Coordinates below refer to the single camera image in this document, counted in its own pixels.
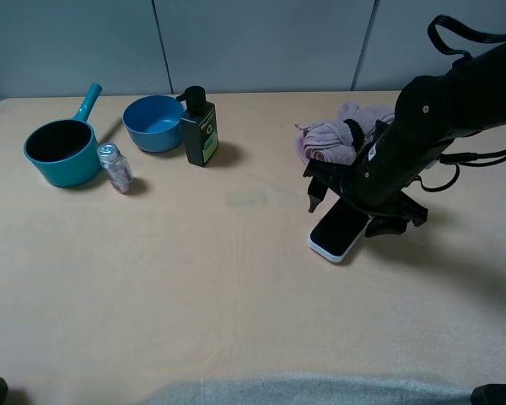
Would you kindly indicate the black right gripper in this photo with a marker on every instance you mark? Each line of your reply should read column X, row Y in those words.
column 372, row 185

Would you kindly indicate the black and white eraser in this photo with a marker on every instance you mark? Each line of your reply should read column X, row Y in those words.
column 338, row 231

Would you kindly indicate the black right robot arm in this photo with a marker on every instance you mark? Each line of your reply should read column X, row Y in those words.
column 431, row 113

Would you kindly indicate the black object bottom right corner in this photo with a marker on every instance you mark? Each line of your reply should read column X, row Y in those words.
column 490, row 394

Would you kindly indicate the rolled pink towel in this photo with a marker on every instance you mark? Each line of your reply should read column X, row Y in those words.
column 331, row 141

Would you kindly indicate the dark green pump bottle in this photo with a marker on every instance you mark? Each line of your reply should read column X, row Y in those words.
column 198, row 126

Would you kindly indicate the blue plastic bowl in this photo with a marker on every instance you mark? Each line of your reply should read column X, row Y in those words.
column 153, row 123

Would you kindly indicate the clear candy bottle silver cap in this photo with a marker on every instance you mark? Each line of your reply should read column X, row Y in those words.
column 115, row 166

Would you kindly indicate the black hair tie band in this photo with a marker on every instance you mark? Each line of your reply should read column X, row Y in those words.
column 357, row 133

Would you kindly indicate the teal saucepan with handle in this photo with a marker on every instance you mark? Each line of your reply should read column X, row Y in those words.
column 65, row 151

